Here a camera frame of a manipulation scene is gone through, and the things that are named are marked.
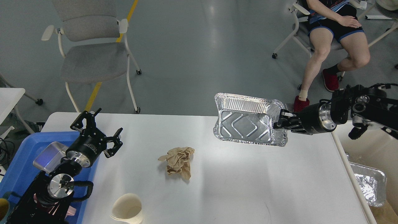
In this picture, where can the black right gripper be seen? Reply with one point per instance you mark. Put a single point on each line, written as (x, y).
(311, 120)

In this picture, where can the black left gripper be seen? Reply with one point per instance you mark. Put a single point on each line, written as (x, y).
(88, 146)

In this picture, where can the aluminium foil tray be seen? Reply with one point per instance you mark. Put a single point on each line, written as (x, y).
(248, 120)

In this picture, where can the square steel container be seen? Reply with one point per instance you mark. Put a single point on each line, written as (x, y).
(50, 157)

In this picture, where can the white paper cup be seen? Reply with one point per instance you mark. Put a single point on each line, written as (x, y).
(128, 208)

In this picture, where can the pink mug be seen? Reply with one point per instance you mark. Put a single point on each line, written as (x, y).
(70, 212)

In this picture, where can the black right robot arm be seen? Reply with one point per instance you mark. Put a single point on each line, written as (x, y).
(366, 106)

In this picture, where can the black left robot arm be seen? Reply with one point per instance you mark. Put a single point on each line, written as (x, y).
(48, 198)

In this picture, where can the crumpled brown paper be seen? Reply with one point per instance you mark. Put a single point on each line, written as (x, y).
(178, 161)

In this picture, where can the blue plastic tray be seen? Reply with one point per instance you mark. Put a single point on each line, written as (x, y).
(22, 172)

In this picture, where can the beige waste bin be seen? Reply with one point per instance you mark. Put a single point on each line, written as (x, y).
(377, 149)

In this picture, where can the grey office chair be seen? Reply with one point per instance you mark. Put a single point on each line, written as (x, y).
(92, 63)

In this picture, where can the white side table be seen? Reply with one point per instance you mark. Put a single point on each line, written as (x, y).
(9, 97)

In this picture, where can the foil tray in bin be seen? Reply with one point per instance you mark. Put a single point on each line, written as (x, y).
(372, 182)

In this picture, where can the seated person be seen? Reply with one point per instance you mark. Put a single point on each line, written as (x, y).
(332, 20)

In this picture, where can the white chair under person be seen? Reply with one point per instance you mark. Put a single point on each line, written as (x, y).
(300, 12)

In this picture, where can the blue mug yellow inside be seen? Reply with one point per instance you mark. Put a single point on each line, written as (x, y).
(4, 208)

